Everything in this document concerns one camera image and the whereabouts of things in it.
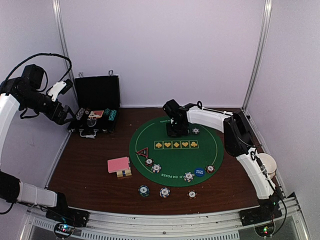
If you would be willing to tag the clear round dealer puck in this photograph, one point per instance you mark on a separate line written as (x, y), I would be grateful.
(91, 122)

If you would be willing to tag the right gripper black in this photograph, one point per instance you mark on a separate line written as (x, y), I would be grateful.
(172, 133)

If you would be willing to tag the triangular black red dealer button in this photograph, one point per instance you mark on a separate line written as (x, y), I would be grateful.
(143, 152)

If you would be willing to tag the blue tan chip row case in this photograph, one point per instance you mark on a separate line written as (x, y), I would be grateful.
(80, 113)

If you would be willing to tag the stacked white bowls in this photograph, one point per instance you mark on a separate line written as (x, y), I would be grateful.
(269, 163)

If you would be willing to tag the teal chip row in case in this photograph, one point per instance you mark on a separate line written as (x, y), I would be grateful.
(110, 114)

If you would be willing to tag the aluminium front rail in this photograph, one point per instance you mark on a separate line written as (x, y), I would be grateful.
(224, 225)

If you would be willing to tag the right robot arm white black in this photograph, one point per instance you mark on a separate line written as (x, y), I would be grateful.
(238, 142)

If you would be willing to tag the round green poker mat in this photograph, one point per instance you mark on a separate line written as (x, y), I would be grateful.
(176, 155)

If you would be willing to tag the blue tan chip stack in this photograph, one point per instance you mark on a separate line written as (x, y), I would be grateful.
(164, 192)

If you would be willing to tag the black poker chip case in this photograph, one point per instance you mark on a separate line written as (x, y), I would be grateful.
(96, 93)

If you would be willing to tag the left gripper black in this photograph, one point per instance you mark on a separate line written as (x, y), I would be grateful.
(59, 118)

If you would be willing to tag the silver case handle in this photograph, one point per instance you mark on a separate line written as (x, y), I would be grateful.
(88, 136)

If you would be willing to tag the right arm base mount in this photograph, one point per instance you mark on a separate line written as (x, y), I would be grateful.
(262, 220)

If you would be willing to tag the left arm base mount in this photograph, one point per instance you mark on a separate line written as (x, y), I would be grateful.
(67, 221)

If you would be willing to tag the blue green chip stack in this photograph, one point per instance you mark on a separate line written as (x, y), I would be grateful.
(144, 191)

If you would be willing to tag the blue small blind button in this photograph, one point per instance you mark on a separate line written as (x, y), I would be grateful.
(199, 172)

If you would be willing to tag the playing cards in case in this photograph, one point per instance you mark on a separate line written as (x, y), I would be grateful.
(96, 114)

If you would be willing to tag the red-backed card deck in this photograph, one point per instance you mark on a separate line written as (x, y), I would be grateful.
(121, 166)

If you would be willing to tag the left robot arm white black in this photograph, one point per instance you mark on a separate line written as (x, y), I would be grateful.
(22, 91)

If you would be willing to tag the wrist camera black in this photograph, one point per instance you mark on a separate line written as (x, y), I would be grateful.
(171, 108)
(33, 75)

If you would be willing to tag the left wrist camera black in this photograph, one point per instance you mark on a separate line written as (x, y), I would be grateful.
(33, 75)

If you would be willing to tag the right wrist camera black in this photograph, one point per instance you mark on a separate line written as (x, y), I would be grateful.
(171, 108)

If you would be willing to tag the brown orange chip stack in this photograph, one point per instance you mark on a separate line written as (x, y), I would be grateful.
(192, 194)

